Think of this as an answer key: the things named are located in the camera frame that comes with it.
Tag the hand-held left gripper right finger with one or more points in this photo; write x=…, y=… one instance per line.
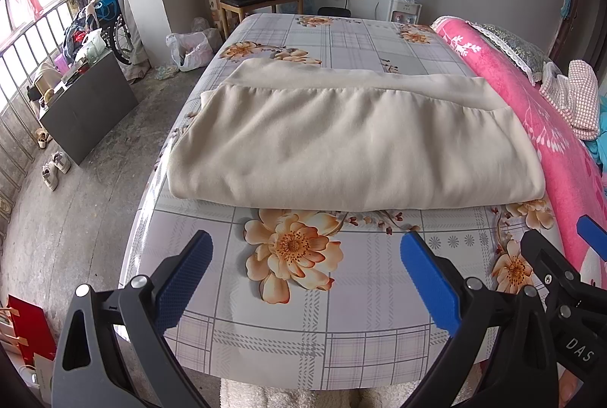
x=429, y=280

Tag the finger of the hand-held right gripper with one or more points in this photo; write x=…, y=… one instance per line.
x=569, y=322
x=595, y=237

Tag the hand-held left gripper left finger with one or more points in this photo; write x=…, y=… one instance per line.
x=185, y=280

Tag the cream zip jacket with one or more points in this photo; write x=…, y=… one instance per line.
x=355, y=138

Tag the person's right hand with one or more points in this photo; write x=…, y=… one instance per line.
x=573, y=394

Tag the blue printed garment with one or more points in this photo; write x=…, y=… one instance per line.
x=601, y=138

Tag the pink checked cloth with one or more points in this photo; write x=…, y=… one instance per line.
x=576, y=100

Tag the pink floral blanket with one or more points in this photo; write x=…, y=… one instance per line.
x=521, y=104

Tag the red box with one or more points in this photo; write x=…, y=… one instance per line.
x=28, y=327

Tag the white fluffy rug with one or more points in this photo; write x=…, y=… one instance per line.
x=308, y=398

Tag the white sneaker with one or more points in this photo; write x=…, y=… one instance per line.
x=61, y=162
x=50, y=176

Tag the grey cabinet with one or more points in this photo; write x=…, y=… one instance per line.
x=90, y=109

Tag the beige slippers pair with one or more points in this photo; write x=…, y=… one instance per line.
x=43, y=138

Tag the grey lace pillow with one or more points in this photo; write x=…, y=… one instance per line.
x=517, y=48

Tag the small floral cloth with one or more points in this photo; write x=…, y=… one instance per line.
x=167, y=73

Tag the white plastic bag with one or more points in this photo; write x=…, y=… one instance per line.
x=189, y=55

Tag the hanging blue cloth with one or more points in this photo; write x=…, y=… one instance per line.
x=568, y=4

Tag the beige hanging trousers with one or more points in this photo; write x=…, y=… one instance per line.
x=137, y=43

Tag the wheelchair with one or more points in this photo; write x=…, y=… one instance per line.
x=118, y=43

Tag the clear plastic bag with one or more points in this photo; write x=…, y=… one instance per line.
x=204, y=26

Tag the white water dispenser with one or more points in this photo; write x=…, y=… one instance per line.
x=403, y=12

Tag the metal railing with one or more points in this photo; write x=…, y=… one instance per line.
x=14, y=57

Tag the dark flat object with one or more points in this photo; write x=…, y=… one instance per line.
x=334, y=11

